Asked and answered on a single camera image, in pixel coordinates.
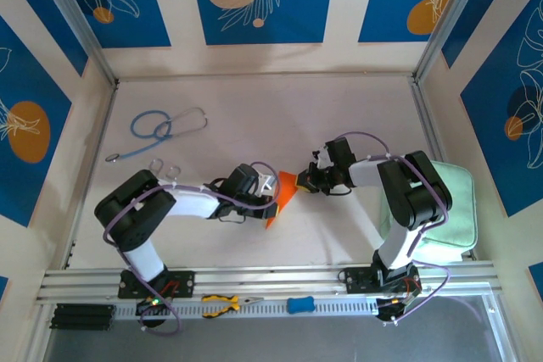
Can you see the orange paper sheet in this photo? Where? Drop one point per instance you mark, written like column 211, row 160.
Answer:
column 288, row 188

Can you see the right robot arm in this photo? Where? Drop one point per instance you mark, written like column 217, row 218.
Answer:
column 415, row 201

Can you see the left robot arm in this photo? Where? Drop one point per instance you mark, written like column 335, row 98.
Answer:
column 131, row 218

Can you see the blue bone-shaped block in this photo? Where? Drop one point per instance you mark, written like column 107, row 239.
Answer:
column 300, row 305

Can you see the blue stethoscope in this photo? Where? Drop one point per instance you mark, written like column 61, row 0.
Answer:
column 113, row 157

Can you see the mint green cushion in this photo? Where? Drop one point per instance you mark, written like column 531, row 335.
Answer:
column 460, row 209

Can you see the black ribbed block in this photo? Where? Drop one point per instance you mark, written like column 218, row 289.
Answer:
column 82, row 317

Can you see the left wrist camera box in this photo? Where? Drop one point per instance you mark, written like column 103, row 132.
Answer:
column 265, row 182

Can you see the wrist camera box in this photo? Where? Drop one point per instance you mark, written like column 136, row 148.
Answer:
column 265, row 182
column 322, row 158

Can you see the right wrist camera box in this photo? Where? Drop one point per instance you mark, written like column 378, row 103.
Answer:
column 322, row 158

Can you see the aluminium rail frame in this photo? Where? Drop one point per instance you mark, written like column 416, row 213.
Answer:
column 271, row 279

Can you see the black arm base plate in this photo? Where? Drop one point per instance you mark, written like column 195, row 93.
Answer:
column 358, row 281
column 186, row 283

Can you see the aluminium frame post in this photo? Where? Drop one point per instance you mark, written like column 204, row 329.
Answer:
column 449, row 18
column 78, row 18

